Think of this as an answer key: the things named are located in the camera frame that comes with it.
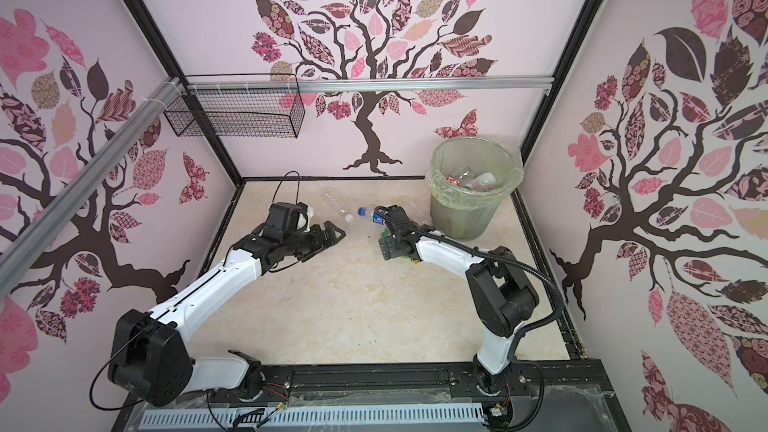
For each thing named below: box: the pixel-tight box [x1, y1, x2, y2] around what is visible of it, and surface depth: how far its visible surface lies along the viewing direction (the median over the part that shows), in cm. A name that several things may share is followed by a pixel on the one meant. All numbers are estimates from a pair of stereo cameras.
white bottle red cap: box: [465, 172, 496, 192], surface depth 100 cm
